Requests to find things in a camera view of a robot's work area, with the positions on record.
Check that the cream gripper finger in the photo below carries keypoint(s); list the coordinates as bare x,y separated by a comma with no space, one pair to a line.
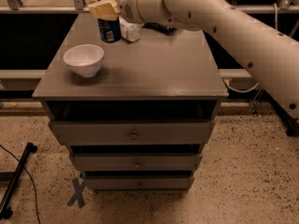
106,10

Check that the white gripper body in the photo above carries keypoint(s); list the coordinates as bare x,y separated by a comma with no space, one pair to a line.
128,4

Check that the blue pepsi can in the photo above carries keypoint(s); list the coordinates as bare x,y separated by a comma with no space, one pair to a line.
110,31

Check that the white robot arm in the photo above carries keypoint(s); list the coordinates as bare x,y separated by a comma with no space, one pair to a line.
270,57

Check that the white bowl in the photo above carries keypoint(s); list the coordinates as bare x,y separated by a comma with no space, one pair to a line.
85,60

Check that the dark blue chip bag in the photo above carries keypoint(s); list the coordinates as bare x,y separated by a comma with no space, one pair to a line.
158,27

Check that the clear plastic water bottle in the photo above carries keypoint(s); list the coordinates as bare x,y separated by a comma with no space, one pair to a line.
130,31

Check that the grey drawer cabinet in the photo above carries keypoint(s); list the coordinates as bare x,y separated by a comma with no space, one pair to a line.
159,78

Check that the top grey drawer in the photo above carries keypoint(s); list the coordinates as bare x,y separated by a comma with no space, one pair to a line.
96,133

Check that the grey drawer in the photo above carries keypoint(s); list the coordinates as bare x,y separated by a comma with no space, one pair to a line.
135,162
96,133
141,182

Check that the middle grey drawer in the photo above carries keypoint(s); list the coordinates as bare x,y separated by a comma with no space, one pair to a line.
135,162

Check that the bottom grey drawer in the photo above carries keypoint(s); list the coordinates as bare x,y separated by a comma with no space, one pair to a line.
141,182

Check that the black stand leg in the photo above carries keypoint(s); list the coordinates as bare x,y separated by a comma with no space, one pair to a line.
13,178

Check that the metal railing frame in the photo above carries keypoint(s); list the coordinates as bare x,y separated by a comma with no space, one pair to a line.
46,3

